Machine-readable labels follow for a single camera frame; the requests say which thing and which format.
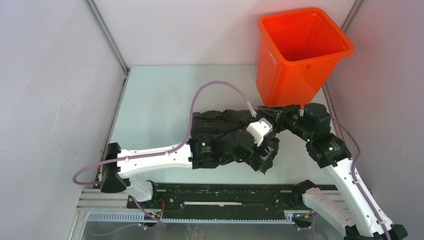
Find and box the aluminium frame rail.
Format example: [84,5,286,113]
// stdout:
[84,0,130,75]

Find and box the black plastic trash bag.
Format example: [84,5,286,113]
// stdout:
[187,109,276,174]

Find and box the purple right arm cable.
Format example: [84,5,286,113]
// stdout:
[327,114,393,240]

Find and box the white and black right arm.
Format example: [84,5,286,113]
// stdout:
[258,103,408,240]

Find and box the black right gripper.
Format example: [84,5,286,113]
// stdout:
[256,103,313,143]

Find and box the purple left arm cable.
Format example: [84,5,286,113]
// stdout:
[72,80,258,186]

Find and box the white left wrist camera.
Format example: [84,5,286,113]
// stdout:
[246,117,273,147]

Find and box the white toothed cable duct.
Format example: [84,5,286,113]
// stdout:
[86,211,299,225]

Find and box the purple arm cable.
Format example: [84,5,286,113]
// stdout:
[72,80,258,186]
[327,114,393,240]

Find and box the orange plastic trash bin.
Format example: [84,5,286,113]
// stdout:
[256,7,354,107]

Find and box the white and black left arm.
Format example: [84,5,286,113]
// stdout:
[100,129,280,208]

